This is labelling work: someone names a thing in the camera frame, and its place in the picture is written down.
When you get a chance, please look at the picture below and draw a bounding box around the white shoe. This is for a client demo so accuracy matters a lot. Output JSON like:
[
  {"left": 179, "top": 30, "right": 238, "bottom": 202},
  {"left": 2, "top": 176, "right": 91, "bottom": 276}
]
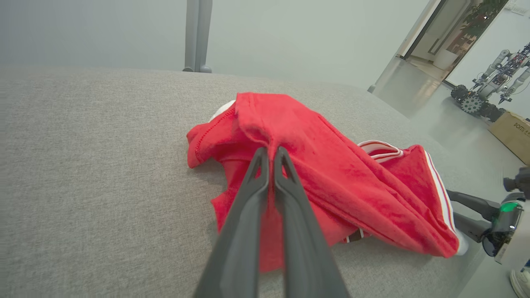
[{"left": 509, "top": 268, "right": 530, "bottom": 298}]

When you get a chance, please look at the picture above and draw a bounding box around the red jersey white collar trim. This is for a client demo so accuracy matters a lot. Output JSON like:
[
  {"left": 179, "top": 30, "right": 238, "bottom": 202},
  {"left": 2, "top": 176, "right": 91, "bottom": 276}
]
[{"left": 186, "top": 92, "right": 470, "bottom": 274}]

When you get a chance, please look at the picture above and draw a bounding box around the grey metal partition post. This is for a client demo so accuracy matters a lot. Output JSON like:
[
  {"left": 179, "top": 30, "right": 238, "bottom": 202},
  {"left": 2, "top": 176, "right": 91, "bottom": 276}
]
[{"left": 183, "top": 0, "right": 213, "bottom": 74}]

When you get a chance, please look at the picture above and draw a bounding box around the green potted plant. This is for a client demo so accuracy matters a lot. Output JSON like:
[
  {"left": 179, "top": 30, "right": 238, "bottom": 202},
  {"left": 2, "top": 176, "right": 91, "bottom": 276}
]
[{"left": 460, "top": 0, "right": 509, "bottom": 41}]

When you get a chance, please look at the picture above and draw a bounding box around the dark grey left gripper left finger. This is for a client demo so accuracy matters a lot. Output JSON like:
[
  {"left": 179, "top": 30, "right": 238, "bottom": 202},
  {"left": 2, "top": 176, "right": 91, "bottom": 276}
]
[{"left": 193, "top": 147, "right": 270, "bottom": 298}]

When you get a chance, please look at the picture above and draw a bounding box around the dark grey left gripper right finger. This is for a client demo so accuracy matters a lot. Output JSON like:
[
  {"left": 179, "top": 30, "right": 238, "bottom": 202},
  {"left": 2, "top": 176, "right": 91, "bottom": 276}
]
[{"left": 273, "top": 146, "right": 351, "bottom": 298}]

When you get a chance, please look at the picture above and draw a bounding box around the grey glass partition frame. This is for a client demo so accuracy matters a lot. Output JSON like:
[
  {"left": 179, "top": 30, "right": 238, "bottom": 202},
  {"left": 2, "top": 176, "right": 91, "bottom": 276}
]
[{"left": 368, "top": 0, "right": 442, "bottom": 94}]

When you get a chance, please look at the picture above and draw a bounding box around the grey wheeled robot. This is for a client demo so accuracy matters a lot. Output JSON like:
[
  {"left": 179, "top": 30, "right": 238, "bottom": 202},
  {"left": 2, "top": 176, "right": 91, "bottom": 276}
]
[{"left": 450, "top": 41, "right": 530, "bottom": 123}]

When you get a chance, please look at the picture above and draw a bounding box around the brown cardboard box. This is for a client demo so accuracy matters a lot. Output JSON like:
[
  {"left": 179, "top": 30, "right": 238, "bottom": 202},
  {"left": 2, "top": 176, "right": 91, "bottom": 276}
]
[{"left": 489, "top": 111, "right": 530, "bottom": 166}]

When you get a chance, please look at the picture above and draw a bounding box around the white plant pot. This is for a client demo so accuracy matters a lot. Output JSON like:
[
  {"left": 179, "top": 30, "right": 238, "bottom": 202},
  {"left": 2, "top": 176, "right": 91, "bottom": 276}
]
[{"left": 433, "top": 49, "right": 460, "bottom": 71}]

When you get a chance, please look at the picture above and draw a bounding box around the white covered right gripper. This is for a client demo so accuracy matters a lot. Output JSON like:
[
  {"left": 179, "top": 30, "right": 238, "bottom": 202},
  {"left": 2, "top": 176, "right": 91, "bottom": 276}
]
[{"left": 447, "top": 190, "right": 530, "bottom": 272}]

